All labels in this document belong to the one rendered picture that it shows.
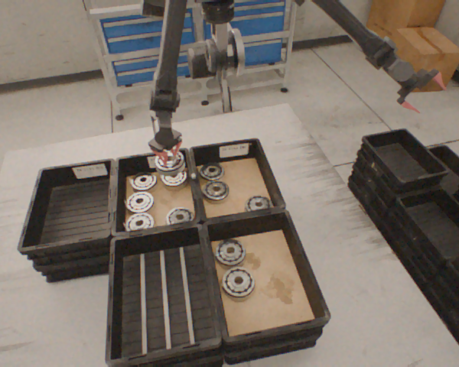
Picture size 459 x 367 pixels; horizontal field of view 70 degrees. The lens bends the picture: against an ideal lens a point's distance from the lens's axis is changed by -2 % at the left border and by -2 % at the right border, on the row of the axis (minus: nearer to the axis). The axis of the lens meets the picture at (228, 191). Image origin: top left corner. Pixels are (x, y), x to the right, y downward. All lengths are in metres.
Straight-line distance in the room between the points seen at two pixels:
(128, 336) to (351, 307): 0.74
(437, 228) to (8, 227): 2.08
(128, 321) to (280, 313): 0.46
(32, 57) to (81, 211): 2.88
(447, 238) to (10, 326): 1.97
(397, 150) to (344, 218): 0.89
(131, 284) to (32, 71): 3.32
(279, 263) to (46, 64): 3.47
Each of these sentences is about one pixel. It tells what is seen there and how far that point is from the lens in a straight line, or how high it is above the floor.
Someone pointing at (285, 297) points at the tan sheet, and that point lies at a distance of 1.10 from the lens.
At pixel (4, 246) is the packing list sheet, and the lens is 1.63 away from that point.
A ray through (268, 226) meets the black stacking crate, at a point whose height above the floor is 0.86.
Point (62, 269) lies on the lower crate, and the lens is 1.35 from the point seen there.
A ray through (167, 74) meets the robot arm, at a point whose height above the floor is 1.37.
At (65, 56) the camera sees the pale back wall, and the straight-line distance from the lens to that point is 4.06.
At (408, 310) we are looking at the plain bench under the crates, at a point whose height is 0.70.
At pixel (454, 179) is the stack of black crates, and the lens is 2.59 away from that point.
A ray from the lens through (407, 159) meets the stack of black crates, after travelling 2.22.
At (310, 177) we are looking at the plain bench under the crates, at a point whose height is 0.70.
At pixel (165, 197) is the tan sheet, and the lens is 1.35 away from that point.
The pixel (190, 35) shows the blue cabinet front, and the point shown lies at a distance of 3.08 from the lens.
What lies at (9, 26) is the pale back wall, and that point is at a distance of 4.04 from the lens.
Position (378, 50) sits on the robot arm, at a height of 1.35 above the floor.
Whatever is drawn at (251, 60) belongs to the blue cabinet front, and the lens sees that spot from 3.31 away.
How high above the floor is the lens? 1.82
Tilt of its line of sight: 47 degrees down
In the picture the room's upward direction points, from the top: 2 degrees counter-clockwise
